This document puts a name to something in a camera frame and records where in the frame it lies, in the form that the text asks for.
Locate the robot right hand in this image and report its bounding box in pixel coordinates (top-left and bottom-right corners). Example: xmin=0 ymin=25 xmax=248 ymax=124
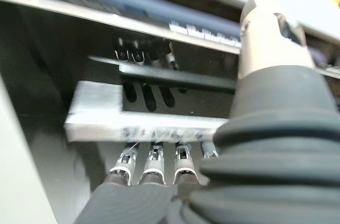
xmin=73 ymin=0 xmax=340 ymax=224

